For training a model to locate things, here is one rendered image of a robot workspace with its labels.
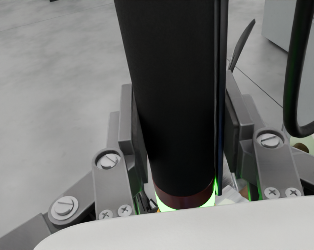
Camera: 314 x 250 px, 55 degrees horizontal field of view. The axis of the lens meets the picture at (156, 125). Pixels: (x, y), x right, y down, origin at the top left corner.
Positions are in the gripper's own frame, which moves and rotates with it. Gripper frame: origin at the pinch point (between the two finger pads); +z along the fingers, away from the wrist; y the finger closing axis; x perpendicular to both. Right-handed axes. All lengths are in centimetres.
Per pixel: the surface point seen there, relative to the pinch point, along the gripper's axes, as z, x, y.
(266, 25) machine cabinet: 281, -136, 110
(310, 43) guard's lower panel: 119, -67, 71
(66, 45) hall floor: 342, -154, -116
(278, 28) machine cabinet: 263, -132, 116
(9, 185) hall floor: 127, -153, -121
